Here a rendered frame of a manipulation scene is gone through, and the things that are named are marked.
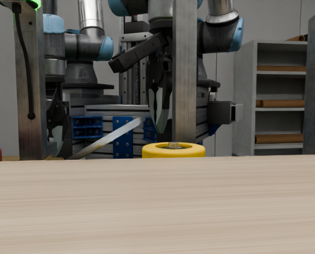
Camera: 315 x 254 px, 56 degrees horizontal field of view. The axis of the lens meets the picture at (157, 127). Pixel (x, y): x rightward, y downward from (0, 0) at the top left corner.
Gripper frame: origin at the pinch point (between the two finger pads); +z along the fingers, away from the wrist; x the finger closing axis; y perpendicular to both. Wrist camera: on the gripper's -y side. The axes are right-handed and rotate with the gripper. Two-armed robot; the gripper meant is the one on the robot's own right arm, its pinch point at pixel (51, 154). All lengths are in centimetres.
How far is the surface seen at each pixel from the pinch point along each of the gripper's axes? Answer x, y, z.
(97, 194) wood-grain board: -17, -58, -9
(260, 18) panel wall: -172, 246, -101
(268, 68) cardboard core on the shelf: -172, 223, -45
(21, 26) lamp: -3.6, -30.0, -25.6
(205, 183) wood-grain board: -25, -56, -8
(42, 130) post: -5.8, -29.5, -9.8
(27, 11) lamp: -4.7, -30.4, -27.8
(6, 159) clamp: 0.2, -28.6, -5.1
